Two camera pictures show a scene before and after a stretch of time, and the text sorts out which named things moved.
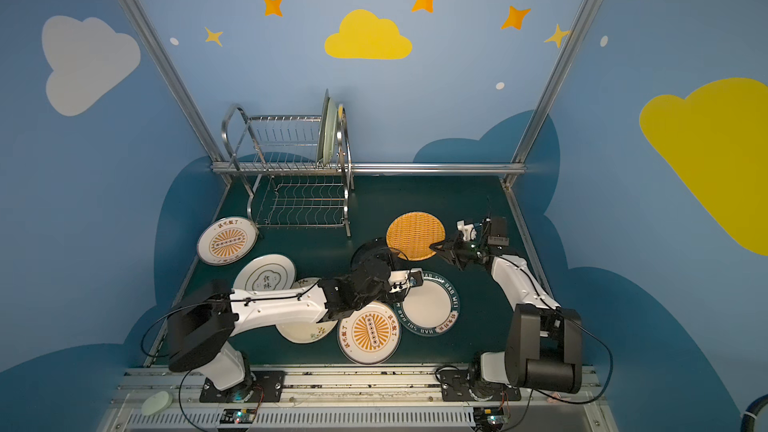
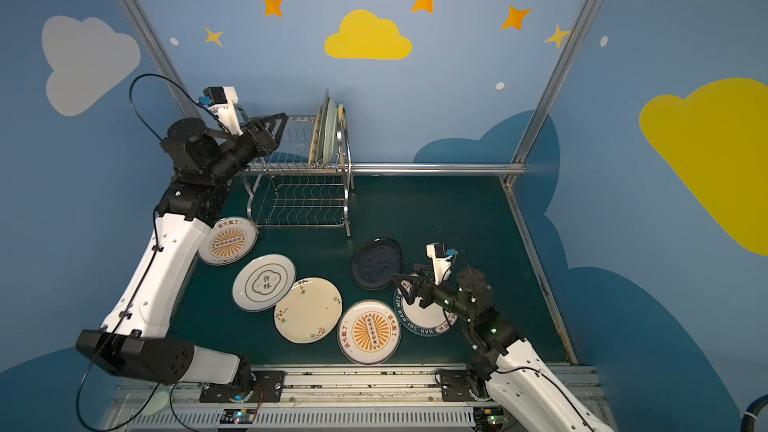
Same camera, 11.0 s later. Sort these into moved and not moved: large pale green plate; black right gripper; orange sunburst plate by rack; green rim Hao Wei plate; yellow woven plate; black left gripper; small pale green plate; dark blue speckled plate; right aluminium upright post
Moved: black right gripper; yellow woven plate; black left gripper
Not moved: green rim Hao Wei plate; large pale green plate; small pale green plate; right aluminium upright post; dark blue speckled plate; orange sunburst plate by rack
